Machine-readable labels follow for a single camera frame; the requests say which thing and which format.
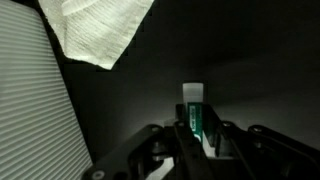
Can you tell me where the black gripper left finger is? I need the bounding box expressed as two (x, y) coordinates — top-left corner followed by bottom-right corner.
(81, 104), (214, 180)

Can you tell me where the green white marker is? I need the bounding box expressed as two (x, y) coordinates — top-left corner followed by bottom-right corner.
(182, 82), (204, 142)

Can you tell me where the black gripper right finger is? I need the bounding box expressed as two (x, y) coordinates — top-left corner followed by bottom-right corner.
(202, 104), (320, 180)

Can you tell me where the white plastic bucket bin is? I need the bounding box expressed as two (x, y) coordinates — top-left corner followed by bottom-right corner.
(0, 0), (92, 180)

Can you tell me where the white towel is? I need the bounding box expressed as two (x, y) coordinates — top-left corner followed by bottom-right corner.
(38, 0), (155, 70)

